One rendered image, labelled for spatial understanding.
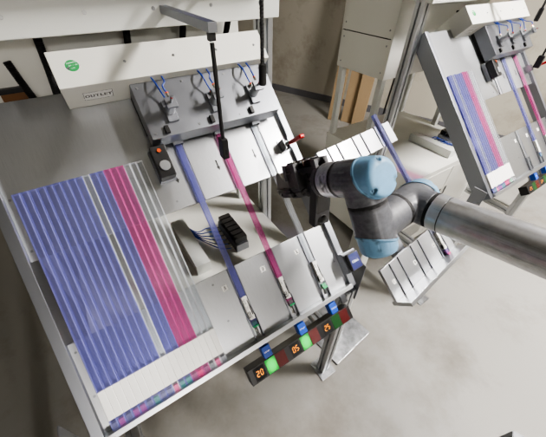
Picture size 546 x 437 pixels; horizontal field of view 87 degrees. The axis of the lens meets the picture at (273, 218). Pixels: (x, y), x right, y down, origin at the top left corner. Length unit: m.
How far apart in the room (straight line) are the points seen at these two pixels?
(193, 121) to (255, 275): 0.41
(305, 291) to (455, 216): 0.42
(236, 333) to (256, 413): 0.75
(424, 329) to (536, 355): 0.52
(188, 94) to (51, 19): 0.27
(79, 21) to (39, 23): 0.07
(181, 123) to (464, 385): 1.59
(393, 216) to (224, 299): 0.43
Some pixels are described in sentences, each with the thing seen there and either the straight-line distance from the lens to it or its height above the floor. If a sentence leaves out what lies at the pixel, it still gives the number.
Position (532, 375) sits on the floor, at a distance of 1.94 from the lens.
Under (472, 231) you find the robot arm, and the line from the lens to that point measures 0.61.
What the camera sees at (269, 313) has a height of 0.75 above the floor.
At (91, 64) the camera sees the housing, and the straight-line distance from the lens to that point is 0.78.
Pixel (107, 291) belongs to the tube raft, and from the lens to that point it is 0.71.
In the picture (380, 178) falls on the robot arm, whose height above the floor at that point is 1.16.
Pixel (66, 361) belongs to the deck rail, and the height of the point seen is 0.84.
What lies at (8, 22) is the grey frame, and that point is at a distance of 0.78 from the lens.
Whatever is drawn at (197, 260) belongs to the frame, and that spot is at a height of 0.66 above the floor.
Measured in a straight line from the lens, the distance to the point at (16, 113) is 0.84.
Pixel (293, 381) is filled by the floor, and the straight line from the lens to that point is 1.51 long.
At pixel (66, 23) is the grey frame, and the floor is 1.33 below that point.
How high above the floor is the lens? 1.43
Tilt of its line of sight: 42 degrees down
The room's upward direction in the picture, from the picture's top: 1 degrees clockwise
